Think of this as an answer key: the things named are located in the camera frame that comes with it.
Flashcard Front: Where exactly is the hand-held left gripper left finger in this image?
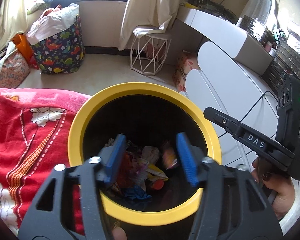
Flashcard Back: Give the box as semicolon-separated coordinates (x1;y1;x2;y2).
17;134;127;240

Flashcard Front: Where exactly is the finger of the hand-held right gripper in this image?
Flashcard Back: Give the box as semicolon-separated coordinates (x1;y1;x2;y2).
203;107;248;137

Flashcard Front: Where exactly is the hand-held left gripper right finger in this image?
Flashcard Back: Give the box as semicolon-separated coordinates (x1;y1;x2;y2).
175;132;283;240

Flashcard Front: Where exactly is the red plastic bag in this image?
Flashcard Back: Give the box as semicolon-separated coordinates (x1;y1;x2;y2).
115;152;140;188

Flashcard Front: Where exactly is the orange candy packet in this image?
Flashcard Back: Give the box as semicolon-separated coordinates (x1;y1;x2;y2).
161;140;179;169

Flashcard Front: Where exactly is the yellow white snack wrapper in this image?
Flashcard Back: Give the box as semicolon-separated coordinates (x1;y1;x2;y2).
145;164;169;182

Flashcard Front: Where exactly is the white red print wrapper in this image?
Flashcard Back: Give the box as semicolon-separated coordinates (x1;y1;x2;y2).
141;146;160;165

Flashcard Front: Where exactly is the red plastic bottle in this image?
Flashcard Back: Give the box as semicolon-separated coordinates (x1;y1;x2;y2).
151;179;165;192

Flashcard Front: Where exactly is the blue wrapper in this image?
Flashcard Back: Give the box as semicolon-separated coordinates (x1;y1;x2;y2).
124;186;152;200

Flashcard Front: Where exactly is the yellow-rimmed black trash bin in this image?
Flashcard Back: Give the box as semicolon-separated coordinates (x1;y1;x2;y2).
67;81;222;227

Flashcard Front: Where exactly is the person's right forearm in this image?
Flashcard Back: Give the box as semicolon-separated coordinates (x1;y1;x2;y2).
277;177;300;233

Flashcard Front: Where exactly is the person's right hand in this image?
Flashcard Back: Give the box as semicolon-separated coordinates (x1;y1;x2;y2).
251;157;297;220

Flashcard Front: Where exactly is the person's left hand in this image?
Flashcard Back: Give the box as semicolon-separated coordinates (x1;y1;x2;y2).
111;221;127;240

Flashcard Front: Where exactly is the white rounded drawer cabinet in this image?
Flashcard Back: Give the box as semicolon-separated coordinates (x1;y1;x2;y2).
179;41;285;167

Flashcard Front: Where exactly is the printed cardboard box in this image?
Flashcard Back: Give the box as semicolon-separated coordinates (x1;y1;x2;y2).
172;51;200;92

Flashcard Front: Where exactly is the clear drawer organizer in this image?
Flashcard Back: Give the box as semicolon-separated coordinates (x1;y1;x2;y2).
261;41;300;93

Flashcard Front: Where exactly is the white vanity table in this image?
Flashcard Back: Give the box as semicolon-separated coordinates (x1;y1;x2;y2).
182;5;274;77

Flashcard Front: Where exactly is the clear acrylic organizer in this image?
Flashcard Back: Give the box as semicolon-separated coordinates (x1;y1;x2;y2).
237;15;275;42

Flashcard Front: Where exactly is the red floral blanket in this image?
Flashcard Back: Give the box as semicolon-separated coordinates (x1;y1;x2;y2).
0;87;93;235

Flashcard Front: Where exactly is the dinosaur print laundry basket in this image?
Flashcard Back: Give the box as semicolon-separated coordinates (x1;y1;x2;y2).
30;15;86;75

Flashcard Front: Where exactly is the black bag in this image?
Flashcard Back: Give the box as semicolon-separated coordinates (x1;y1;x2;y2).
189;0;230;14

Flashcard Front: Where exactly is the wavy clear framed mirror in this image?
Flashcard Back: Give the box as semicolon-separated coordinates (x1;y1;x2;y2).
236;0;278;30

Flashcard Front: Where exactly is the floral fabric bag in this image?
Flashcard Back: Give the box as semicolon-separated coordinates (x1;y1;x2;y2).
0;51;30;89

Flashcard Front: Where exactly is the cream curtain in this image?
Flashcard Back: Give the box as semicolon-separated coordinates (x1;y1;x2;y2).
119;0;184;52
0;0;30;55

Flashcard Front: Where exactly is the orange bag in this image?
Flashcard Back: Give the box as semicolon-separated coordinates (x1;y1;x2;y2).
11;34;39;69

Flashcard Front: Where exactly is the white cloth bundle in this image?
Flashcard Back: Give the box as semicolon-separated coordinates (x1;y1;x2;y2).
26;3;80;44

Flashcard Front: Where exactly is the black cable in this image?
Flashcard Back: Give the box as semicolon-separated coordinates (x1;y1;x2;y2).
219;90;278;140

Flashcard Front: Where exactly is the white wire stool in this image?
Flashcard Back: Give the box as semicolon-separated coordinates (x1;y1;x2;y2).
129;26;172;76

